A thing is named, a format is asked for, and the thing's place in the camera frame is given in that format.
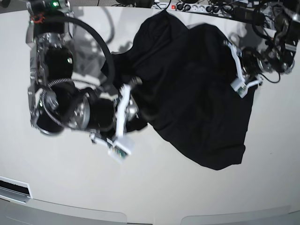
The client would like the white slotted table bracket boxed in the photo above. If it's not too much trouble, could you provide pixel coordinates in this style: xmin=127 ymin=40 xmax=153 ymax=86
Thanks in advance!
xmin=0 ymin=176 xmax=33 ymax=203

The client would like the white power strip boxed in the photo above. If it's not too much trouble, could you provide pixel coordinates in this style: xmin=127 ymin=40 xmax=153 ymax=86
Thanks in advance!
xmin=151 ymin=2 xmax=229 ymax=15

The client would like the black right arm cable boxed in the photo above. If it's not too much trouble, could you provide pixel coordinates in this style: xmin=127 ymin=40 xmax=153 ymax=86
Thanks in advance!
xmin=63 ymin=17 xmax=116 ymax=87

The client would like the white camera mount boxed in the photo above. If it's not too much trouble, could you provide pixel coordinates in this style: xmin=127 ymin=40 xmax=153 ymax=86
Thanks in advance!
xmin=223 ymin=40 xmax=263 ymax=98
xmin=90 ymin=84 xmax=135 ymax=164

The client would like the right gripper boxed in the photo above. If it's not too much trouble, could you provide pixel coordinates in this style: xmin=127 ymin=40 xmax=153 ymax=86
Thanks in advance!
xmin=88 ymin=89 xmax=139 ymax=134

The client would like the black box behind table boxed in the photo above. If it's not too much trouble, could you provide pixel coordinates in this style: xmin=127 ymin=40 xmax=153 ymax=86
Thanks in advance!
xmin=232 ymin=7 xmax=265 ymax=26

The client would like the black t-shirt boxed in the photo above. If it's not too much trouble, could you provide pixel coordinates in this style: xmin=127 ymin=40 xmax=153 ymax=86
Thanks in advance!
xmin=112 ymin=11 xmax=256 ymax=170

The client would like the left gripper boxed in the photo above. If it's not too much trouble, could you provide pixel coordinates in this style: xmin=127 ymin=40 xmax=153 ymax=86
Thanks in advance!
xmin=242 ymin=47 xmax=263 ymax=76

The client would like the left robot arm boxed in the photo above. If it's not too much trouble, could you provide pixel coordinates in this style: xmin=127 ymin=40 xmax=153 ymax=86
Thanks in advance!
xmin=241 ymin=0 xmax=300 ymax=76

